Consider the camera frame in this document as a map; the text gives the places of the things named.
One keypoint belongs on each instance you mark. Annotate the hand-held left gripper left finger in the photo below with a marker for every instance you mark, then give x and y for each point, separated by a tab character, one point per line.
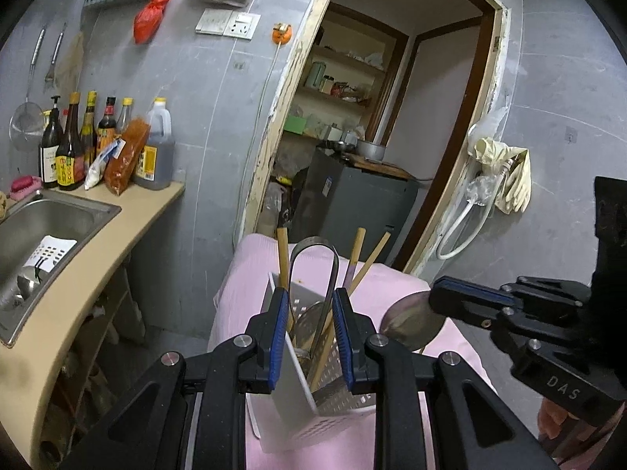
278	342

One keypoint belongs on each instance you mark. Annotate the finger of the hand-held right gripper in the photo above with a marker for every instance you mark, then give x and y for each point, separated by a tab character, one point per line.
548	293
465	306

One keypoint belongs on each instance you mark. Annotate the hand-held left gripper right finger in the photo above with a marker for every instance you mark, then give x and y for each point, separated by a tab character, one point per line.
345	342

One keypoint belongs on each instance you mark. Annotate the white perforated utensil holder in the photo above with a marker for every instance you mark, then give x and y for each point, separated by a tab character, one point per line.
294	401

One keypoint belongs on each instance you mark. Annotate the large metal spoon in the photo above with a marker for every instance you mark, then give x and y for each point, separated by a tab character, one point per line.
406	323

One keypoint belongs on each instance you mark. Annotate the metal tongs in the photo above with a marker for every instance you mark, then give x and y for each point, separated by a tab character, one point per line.
313	241

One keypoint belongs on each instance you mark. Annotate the person's right hand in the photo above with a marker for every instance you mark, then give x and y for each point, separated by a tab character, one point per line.
553	421

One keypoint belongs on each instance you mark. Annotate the pink cloth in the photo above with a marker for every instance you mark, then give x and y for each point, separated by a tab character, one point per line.
245	264

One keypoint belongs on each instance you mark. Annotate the wide wooden chopstick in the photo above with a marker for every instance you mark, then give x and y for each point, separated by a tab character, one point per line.
282	254

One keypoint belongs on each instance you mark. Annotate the plain wooden chopstick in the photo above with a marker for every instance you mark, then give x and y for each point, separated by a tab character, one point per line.
374	257

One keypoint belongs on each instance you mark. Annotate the wooden chopstick purple band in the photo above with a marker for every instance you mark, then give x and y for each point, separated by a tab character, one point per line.
356	249

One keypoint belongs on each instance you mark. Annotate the cream rubber gloves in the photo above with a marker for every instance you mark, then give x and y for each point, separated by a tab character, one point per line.
512	181

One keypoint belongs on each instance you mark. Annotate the crumpled clear plastic bag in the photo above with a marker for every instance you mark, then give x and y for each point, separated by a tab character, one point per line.
482	186

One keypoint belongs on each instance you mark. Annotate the grey cabinet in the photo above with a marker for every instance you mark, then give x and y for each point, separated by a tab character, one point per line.
352	210

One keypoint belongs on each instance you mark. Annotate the wooden cutting board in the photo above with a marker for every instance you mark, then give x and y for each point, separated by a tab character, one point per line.
382	169

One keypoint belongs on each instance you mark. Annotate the beige kitchen counter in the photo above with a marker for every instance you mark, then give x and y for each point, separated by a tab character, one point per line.
122	254

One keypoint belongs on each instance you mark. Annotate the small metal pot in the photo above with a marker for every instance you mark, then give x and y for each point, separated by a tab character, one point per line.
338	147

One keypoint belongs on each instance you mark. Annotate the green box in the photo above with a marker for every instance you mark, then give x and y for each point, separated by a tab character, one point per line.
295	125

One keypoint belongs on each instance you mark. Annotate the large dark liquid jug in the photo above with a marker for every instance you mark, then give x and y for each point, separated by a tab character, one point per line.
159	156

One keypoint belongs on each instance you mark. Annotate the red spice packet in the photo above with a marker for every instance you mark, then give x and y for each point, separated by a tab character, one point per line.
127	156

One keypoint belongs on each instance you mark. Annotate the white sink drain basket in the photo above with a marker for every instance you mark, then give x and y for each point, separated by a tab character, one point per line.
54	249

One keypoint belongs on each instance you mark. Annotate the white packet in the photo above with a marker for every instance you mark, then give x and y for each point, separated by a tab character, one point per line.
100	169

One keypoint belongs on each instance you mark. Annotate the stainless steel sink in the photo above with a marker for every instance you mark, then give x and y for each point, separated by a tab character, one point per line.
49	215

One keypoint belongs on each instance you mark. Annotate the light green canister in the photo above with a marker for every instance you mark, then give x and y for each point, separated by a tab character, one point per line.
316	76

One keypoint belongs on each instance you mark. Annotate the wooden shelf unit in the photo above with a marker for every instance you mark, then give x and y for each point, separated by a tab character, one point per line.
343	61

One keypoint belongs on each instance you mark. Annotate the small yellow-capped bottle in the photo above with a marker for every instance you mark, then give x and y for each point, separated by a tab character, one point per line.
125	115

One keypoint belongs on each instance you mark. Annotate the red-capped sauce bottle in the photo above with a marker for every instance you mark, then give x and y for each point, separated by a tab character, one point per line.
107	127

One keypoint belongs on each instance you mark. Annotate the dark bottle red-yellow label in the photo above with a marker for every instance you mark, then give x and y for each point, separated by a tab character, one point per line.
70	161

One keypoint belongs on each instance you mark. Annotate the tall yellow-capped sauce bottle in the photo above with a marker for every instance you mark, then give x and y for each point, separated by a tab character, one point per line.
89	127

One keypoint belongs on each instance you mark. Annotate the pink scrub brush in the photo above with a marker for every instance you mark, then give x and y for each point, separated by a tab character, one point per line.
27	187

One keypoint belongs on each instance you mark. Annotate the dark pump bottle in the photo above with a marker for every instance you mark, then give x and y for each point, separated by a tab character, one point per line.
50	152

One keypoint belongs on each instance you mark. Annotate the beige scrub ball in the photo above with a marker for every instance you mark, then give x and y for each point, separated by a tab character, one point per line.
3	205

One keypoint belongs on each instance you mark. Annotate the metal mesh strainer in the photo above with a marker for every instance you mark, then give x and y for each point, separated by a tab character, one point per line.
27	122

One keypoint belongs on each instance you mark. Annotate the red plastic bag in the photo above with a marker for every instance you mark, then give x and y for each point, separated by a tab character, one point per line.
152	17

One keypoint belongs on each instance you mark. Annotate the hanging metal fork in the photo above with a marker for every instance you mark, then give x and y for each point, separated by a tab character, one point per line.
55	58

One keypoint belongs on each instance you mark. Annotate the small clear wall hook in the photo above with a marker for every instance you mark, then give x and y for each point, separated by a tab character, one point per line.
570	135

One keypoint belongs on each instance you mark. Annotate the worn door frame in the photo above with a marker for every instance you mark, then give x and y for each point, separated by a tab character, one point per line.
274	122

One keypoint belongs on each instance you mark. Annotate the orange wall hook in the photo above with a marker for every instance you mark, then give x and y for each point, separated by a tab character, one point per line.
281	33

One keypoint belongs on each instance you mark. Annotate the white wall socket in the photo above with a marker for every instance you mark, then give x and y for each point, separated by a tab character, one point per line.
242	26

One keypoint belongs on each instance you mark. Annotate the white light switch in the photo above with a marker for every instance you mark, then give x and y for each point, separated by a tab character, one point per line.
213	21

